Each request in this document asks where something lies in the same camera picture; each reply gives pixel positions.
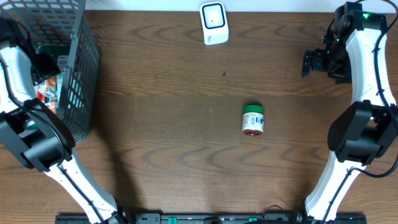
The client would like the grey plastic mesh basket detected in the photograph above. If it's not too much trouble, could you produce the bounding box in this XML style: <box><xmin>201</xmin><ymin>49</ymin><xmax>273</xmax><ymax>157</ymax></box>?
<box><xmin>1</xmin><ymin>0</ymin><xmax>100</xmax><ymax>142</ymax></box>

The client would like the white black barcode scanner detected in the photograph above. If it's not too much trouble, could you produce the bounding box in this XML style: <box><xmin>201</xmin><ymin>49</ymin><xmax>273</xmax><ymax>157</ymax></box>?
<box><xmin>199</xmin><ymin>1</ymin><xmax>229</xmax><ymax>45</ymax></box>

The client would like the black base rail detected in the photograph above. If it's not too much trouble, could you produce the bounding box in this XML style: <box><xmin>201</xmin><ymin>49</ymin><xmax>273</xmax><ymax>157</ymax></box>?
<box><xmin>55</xmin><ymin>210</ymin><xmax>368</xmax><ymax>224</ymax></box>

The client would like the white green package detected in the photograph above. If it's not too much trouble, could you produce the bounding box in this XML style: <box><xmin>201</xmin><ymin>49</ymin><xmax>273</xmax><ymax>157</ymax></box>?
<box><xmin>37</xmin><ymin>45</ymin><xmax>70</xmax><ymax>103</ymax></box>

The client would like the orange snack packet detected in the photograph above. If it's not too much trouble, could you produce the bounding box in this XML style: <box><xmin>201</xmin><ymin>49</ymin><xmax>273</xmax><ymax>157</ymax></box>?
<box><xmin>37</xmin><ymin>77</ymin><xmax>57</xmax><ymax>98</ymax></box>

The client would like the orange tissue packet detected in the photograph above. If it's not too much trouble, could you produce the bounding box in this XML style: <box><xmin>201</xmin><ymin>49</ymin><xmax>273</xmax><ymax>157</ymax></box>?
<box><xmin>45</xmin><ymin>101</ymin><xmax>58</xmax><ymax>114</ymax></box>

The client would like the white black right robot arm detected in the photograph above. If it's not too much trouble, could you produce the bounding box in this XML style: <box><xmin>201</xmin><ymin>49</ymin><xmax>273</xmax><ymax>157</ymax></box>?
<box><xmin>296</xmin><ymin>1</ymin><xmax>397</xmax><ymax>223</ymax></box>

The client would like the green lidded white canister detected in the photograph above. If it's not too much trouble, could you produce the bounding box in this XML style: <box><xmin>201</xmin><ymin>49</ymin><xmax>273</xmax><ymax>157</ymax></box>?
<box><xmin>242</xmin><ymin>105</ymin><xmax>264</xmax><ymax>136</ymax></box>

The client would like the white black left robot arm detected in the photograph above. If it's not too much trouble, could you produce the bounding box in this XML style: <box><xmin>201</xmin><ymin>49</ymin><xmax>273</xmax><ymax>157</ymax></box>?
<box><xmin>1</xmin><ymin>18</ymin><xmax>131</xmax><ymax>223</ymax></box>

